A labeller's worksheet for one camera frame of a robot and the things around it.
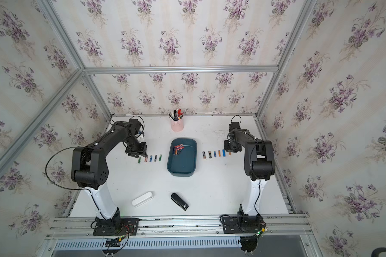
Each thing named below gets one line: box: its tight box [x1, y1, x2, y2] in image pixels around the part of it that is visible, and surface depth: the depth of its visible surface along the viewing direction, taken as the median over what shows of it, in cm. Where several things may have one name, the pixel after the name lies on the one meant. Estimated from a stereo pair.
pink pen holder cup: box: [169, 116, 185, 133], surface depth 112 cm
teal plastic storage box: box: [167, 138, 198, 178], surface depth 99 cm
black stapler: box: [170, 192, 190, 212], surface depth 80 cm
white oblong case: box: [131, 191, 154, 208], surface depth 80 cm
